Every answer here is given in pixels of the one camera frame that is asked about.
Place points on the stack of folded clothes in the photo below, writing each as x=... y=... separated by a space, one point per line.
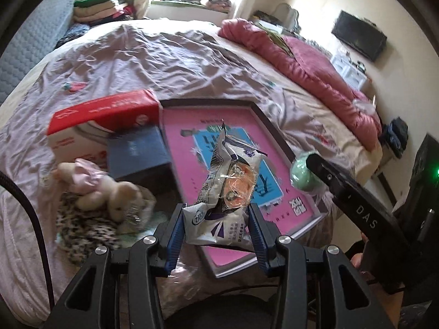
x=98 y=12

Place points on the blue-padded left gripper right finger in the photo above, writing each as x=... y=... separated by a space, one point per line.
x=264 y=235

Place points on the cream plush toy pink bow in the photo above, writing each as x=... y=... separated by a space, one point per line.
x=96 y=189

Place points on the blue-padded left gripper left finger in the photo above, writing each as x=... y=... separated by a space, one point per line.
x=170 y=236

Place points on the pink book tray box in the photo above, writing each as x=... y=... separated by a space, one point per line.
x=191 y=127

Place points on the person right hand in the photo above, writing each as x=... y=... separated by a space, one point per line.
x=356 y=258

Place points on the red white carton box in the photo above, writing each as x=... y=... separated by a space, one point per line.
x=82 y=130

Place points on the white drawer cabinet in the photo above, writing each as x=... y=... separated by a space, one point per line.
x=353 y=73

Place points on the pink quilted comforter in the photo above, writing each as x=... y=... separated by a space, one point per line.
x=310 y=69

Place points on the dark clothes on floor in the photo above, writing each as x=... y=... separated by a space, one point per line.
x=395 y=135

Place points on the white snack bag orange window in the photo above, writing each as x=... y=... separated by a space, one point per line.
x=220 y=215

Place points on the grey quilted headboard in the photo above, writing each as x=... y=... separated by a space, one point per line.
x=36 y=38

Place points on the dark blue small box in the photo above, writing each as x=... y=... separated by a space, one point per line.
x=139 y=156

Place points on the clothes pile on windowsill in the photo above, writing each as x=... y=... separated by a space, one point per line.
x=223 y=6

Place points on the green round soft ball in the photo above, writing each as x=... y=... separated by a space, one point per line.
x=302 y=178

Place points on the black wall television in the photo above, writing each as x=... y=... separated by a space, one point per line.
x=360 y=35

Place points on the clear plastic bag on comforter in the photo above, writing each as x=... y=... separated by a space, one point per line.
x=364 y=106

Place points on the leopard print cloth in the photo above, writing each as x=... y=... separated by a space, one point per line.
x=79 y=233

